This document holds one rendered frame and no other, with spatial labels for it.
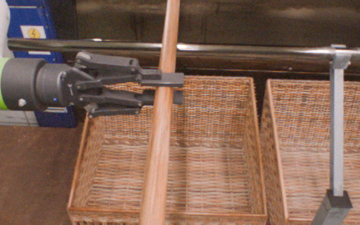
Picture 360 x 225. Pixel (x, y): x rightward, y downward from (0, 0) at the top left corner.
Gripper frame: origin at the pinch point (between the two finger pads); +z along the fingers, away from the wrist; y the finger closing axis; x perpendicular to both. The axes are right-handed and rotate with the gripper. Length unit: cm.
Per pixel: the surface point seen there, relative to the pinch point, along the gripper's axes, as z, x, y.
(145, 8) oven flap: -10, -57, 12
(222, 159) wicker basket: 18, -37, 60
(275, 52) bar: 22.5, -16.5, 2.6
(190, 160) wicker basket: 6, -36, 60
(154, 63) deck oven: -8, -55, 32
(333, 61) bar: 34.7, -15.8, 3.8
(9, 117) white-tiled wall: -69, -55, 60
